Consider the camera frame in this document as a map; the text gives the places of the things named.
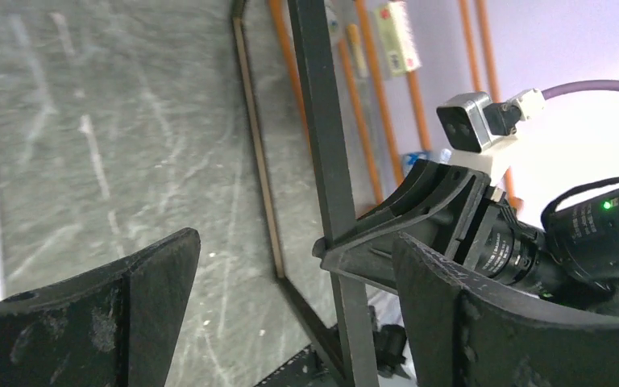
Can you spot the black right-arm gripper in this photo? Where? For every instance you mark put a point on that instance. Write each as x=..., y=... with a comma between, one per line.
x=452, y=212

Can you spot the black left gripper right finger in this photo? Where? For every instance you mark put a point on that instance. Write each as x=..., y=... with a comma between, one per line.
x=465, y=329

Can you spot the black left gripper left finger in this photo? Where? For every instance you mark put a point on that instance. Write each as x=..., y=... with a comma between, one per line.
x=114, y=325

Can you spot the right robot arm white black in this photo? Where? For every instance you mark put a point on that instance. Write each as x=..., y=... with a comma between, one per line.
x=572, y=259

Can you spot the white red medicine box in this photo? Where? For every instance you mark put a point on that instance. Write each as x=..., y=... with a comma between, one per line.
x=396, y=37

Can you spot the orange wooden shelf rack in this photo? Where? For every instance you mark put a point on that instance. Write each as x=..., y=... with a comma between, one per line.
x=364, y=29

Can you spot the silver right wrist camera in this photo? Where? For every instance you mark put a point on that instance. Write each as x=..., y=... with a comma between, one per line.
x=473, y=122

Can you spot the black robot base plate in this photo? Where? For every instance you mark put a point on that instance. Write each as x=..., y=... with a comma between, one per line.
x=306, y=368

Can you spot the light wooden picture frame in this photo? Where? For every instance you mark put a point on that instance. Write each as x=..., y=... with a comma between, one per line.
x=349, y=355

